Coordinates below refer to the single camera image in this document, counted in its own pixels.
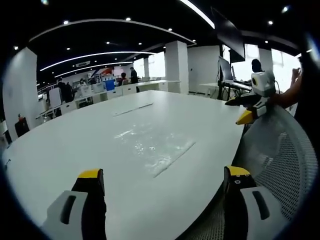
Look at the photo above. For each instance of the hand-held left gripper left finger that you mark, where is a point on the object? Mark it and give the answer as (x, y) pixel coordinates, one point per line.
(75, 205)

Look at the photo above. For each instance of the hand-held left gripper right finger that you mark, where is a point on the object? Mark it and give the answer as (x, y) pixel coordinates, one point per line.
(252, 200)

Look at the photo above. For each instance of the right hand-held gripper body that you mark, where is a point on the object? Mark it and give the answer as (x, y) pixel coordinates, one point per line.
(262, 83)

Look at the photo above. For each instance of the large clear food packaging bag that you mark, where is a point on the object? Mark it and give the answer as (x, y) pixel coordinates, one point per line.
(156, 147)

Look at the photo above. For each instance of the white office desk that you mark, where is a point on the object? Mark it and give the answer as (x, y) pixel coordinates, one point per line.
(225, 87)

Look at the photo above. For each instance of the computer monitor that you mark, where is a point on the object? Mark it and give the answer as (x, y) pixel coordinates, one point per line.
(225, 70)

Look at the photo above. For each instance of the grey mesh office chair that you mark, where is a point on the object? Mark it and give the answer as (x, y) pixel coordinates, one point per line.
(277, 155)

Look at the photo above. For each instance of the black office chair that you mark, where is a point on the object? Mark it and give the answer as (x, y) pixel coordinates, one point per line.
(22, 128)

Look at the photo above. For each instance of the red fire extinguisher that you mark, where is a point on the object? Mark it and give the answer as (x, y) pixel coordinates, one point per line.
(20, 116)

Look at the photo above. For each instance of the blue storage box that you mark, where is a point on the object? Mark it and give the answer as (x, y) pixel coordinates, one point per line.
(110, 85)

